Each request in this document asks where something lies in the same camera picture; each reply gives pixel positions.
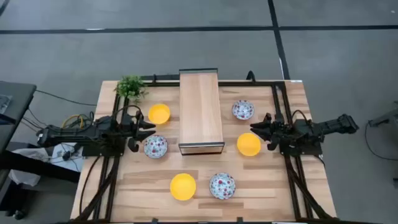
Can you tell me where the thick black power cable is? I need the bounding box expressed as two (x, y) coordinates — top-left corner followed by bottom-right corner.
(78, 155), (103, 218)

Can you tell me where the thin black floor cable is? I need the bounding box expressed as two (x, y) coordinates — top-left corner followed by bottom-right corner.
(35, 89), (98, 107)
(364, 121), (398, 162)

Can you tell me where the black aluminium table frame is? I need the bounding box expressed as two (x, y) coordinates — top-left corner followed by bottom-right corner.
(70, 70), (340, 224)

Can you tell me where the black desk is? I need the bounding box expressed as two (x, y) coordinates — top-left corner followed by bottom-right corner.
(0, 80), (37, 153)

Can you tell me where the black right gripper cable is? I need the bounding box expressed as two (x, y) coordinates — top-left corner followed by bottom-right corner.
(290, 109), (312, 125)

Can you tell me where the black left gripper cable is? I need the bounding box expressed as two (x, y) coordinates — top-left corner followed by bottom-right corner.
(113, 104), (143, 125)

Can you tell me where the green potted plant white pot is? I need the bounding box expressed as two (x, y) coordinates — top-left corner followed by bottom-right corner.
(113, 74), (149, 103)

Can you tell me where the grey metal stand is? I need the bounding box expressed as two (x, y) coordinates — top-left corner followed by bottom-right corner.
(368, 101), (398, 128)

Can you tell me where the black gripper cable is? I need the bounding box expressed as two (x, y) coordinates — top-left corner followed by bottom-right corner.
(290, 109), (312, 125)
(113, 104), (143, 125)

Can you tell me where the red bowl with floral inside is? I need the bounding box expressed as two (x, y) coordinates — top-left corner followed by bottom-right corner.
(231, 99), (255, 121)
(208, 172), (236, 200)
(143, 134), (169, 160)

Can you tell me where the yellow cable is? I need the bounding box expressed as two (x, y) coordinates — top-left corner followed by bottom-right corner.
(61, 114), (85, 129)

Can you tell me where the yellow plastic mini bowl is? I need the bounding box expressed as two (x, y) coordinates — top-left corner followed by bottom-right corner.
(169, 172), (197, 202)
(147, 103), (172, 126)
(236, 132), (262, 157)

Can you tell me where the white plastic bag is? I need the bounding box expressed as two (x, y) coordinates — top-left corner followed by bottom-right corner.
(8, 147), (43, 187)

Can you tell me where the white box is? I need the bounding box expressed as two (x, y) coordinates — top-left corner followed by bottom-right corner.
(50, 142), (84, 172)

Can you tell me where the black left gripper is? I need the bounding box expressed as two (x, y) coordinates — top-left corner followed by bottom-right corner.
(119, 111), (157, 142)

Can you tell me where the wooden shelf with black frame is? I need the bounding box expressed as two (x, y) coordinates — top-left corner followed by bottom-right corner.
(178, 67), (226, 156)

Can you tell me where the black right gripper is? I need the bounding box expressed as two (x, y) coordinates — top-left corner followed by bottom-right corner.
(249, 112), (294, 144)

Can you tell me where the black bench beam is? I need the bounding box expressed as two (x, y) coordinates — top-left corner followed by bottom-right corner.
(0, 149), (81, 184)

